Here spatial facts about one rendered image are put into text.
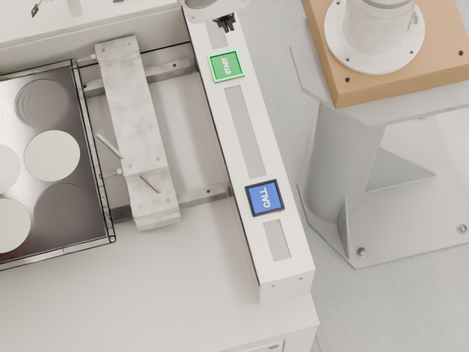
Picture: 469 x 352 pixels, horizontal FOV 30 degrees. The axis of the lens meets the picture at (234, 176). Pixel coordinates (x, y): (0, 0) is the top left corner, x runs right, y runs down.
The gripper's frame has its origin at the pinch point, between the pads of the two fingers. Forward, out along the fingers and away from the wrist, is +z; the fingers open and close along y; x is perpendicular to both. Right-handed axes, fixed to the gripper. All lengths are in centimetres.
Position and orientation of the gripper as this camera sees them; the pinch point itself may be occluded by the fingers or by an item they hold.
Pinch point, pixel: (225, 18)
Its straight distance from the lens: 144.0
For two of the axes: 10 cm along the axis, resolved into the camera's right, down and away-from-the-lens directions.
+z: 2.2, 3.2, 9.2
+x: -2.5, -8.9, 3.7
